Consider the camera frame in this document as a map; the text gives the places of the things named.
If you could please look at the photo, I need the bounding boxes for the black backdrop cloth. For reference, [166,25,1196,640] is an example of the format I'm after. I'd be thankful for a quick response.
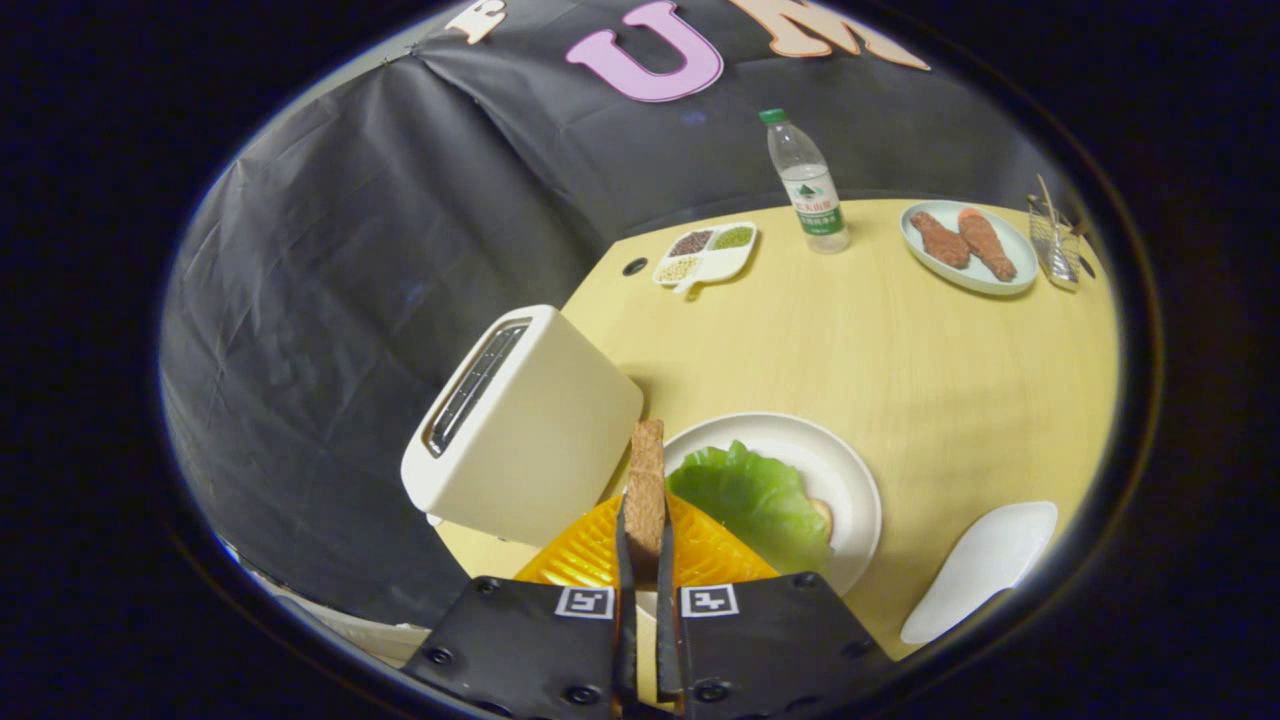
[160,0,1081,626]

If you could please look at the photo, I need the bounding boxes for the pale oval plate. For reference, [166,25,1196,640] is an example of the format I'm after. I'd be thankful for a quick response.
[900,200,1039,297]

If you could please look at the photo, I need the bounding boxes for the green lettuce leaf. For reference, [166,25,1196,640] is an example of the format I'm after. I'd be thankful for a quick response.
[666,440,834,576]

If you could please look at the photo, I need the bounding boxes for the clear water bottle green cap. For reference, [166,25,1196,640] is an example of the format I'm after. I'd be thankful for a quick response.
[757,108,851,255]

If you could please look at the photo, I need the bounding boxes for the white divided bean dish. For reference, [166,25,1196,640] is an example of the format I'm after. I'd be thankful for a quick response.
[652,221,759,296]

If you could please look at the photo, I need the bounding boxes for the round white plate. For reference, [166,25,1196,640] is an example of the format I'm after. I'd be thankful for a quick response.
[636,412,884,621]

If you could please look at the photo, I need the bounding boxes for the white rounded square plate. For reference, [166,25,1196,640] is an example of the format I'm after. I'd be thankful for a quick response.
[900,501,1059,646]

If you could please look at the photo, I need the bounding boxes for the clear glass utensil holder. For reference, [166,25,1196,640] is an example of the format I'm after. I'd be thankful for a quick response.
[1027,195,1083,291]

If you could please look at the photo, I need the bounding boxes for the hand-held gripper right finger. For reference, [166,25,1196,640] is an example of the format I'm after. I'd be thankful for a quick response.
[655,495,896,720]

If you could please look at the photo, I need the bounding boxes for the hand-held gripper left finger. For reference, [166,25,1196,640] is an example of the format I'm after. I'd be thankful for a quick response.
[400,495,641,720]

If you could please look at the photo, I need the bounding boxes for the white toaster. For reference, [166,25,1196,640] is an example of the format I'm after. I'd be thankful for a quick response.
[400,304,645,549]

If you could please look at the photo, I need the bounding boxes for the brown meat piece orange tip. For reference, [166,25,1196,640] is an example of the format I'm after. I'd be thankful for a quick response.
[957,207,1018,283]

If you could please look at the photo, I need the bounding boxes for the toasted bread slice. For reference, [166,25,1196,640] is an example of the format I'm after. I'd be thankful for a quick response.
[624,419,668,591]

